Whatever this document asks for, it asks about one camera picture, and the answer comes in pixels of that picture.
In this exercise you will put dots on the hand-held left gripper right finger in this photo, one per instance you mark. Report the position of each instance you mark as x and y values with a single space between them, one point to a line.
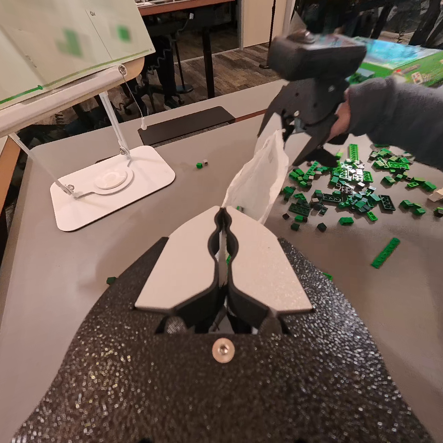
266 273

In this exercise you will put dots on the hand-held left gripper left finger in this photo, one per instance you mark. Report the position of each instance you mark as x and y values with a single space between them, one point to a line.
180 273

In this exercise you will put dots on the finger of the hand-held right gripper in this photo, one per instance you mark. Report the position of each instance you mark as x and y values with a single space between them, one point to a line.
275 123
308 148

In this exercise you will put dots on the white printed paper bag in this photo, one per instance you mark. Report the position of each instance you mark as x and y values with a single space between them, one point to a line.
259 180

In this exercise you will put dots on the pile of green toy bricks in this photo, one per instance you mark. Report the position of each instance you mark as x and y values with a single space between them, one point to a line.
349 193

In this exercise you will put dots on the person's right forearm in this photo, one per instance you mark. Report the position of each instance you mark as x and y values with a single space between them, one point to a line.
398 110

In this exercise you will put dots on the grey desk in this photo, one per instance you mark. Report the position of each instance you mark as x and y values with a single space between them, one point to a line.
103 259

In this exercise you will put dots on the person's right hand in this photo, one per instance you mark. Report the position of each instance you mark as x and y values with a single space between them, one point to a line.
342 119

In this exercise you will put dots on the long green holed plate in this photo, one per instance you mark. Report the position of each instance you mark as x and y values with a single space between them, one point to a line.
353 153

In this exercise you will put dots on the white paper sheet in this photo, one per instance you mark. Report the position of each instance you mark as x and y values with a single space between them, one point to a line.
296 22

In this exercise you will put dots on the black floor stand pole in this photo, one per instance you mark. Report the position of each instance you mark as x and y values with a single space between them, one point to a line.
271 31

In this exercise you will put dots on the white door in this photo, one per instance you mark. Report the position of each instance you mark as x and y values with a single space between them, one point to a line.
256 20

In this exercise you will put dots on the white book stand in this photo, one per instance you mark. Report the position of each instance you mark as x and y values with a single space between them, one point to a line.
138 180

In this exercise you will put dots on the green cardboard toy box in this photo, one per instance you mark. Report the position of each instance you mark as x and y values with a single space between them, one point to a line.
408 58

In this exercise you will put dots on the long narrow green plate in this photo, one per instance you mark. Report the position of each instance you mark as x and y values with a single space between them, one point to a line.
386 253

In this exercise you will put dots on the black office chair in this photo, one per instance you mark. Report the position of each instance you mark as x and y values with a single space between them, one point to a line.
166 69

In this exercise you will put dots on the white toy brick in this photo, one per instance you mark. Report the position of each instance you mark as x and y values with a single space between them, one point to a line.
436 196

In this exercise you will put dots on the wooden background table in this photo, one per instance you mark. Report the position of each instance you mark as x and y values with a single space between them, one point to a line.
193 5

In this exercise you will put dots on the instruction booklet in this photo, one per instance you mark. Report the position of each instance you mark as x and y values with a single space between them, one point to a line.
52 34

